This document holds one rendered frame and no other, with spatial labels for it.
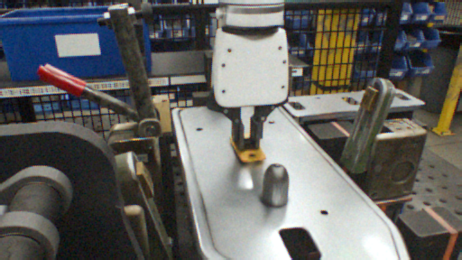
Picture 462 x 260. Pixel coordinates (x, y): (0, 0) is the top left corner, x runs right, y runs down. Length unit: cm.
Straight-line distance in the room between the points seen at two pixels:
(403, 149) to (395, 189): 7
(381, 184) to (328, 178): 11
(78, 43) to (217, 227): 56
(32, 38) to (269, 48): 54
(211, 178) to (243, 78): 14
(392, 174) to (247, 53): 28
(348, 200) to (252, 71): 20
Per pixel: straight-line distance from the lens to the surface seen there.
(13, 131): 20
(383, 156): 55
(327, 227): 42
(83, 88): 48
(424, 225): 48
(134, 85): 46
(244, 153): 52
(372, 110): 52
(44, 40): 85
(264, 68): 47
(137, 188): 32
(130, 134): 50
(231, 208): 43
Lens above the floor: 126
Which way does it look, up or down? 26 degrees down
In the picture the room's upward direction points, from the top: straight up
